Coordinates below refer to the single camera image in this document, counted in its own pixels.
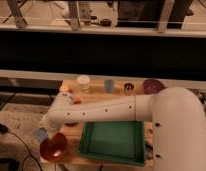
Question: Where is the blue eraser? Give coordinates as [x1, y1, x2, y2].
[36, 129, 48, 142]

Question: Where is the red bowl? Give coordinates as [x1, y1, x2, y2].
[39, 133, 67, 162]

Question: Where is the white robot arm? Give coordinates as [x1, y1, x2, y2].
[40, 87, 206, 171]

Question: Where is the purple bowl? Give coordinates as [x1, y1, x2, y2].
[143, 79, 165, 94]

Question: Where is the blue cup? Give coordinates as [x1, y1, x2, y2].
[104, 79, 115, 93]

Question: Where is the metal cup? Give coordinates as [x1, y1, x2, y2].
[124, 82, 134, 96]

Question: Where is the orange carrot toy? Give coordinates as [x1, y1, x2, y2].
[74, 97, 81, 104]

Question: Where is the orange toy fruit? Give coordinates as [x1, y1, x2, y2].
[59, 85, 72, 93]

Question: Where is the green plastic tray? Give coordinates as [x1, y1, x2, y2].
[78, 122, 145, 166]

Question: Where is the black floor cable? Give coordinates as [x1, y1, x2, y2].
[0, 122, 44, 171]

